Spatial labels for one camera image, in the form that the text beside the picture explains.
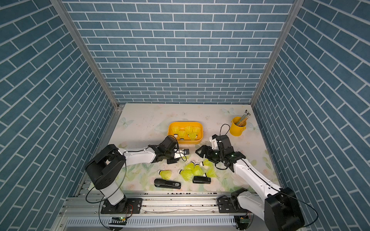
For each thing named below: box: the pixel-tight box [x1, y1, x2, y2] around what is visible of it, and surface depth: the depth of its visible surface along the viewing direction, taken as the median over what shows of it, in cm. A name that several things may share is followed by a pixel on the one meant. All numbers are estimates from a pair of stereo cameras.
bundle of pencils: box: [236, 109, 252, 127], surface depth 96 cm
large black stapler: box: [154, 178, 182, 190], surface depth 80 cm
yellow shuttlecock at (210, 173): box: [202, 167, 218, 179], surface depth 84 cm
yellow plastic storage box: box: [167, 121, 204, 145], surface depth 101 cm
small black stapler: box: [192, 176, 212, 184], surface depth 83 cm
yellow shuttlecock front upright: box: [193, 162, 204, 177], surface depth 86 cm
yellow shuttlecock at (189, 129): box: [185, 125, 194, 136], surface depth 101 cm
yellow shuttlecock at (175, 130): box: [171, 125, 181, 139], surface depth 102 cm
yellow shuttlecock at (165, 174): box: [157, 169, 172, 181], surface depth 85 cm
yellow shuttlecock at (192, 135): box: [186, 131, 198, 141], surface depth 101 cm
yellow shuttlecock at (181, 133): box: [178, 129, 186, 141], surface depth 101 cm
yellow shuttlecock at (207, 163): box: [199, 158, 214, 169], surface depth 88 cm
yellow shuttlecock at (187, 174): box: [177, 168, 194, 182], surface depth 85 cm
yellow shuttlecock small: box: [184, 160, 196, 171], surface depth 88 cm
